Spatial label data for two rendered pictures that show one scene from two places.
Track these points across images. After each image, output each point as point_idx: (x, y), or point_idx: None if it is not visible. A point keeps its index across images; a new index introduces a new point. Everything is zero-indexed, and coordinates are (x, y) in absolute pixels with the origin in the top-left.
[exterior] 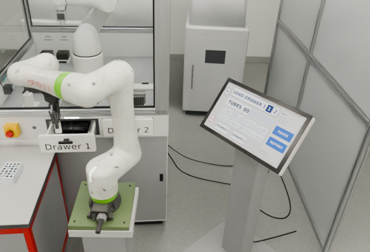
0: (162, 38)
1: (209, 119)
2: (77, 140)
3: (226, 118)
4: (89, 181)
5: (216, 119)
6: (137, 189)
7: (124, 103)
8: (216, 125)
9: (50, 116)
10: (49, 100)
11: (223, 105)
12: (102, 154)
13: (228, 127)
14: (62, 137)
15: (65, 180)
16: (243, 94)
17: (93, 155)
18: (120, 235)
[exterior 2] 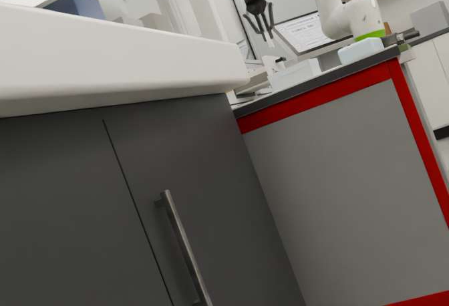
0: None
1: (297, 47)
2: (279, 64)
3: (307, 38)
4: (373, 7)
5: (302, 44)
6: None
7: None
8: (308, 45)
9: (271, 13)
10: None
11: (292, 35)
12: (344, 5)
13: (316, 39)
14: (273, 58)
15: None
16: (294, 23)
17: None
18: (414, 54)
